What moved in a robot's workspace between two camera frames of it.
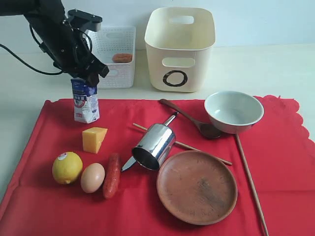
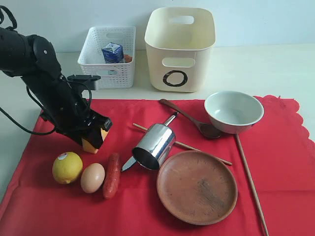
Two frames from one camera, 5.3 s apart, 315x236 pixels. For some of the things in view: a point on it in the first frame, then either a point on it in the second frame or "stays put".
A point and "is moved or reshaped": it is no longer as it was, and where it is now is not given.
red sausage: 112,176 stays put
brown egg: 92,177 stays put
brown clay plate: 196,187 stays put
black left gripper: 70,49 -> 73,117
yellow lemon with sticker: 67,167 stays put
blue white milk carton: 86,108 is moved or reshaped
